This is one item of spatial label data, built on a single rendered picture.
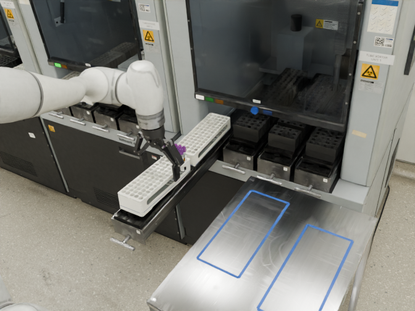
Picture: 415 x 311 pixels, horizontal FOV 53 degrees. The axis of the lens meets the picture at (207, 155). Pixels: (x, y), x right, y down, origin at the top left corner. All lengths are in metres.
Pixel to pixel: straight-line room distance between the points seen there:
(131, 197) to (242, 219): 0.36
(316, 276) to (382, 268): 1.16
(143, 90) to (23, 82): 0.46
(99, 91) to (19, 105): 0.48
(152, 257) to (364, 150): 1.33
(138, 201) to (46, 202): 1.62
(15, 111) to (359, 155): 1.14
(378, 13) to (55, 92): 0.90
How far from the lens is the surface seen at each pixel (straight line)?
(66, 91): 1.00
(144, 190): 1.43
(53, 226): 2.75
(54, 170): 2.71
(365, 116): 1.49
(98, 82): 1.32
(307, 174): 1.58
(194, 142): 1.64
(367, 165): 1.60
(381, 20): 1.35
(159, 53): 1.76
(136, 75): 1.26
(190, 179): 1.56
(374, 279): 2.33
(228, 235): 1.33
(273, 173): 1.64
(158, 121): 1.34
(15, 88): 0.88
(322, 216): 1.40
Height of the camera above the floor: 1.80
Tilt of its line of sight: 37 degrees down
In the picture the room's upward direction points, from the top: 5 degrees counter-clockwise
